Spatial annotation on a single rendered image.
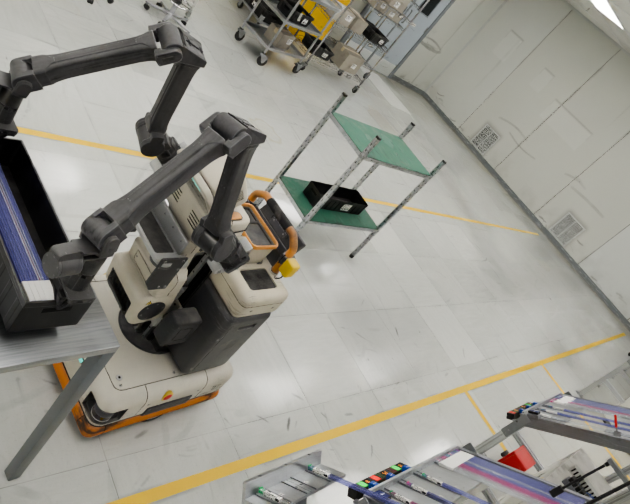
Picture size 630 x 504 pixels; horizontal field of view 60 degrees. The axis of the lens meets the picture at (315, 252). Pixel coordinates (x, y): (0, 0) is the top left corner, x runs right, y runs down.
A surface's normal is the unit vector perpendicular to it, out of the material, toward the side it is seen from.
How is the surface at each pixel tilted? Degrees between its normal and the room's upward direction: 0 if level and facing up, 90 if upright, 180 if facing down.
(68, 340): 0
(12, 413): 0
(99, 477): 0
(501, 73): 90
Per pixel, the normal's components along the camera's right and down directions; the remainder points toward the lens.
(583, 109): -0.65, -0.04
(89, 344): 0.60, -0.65
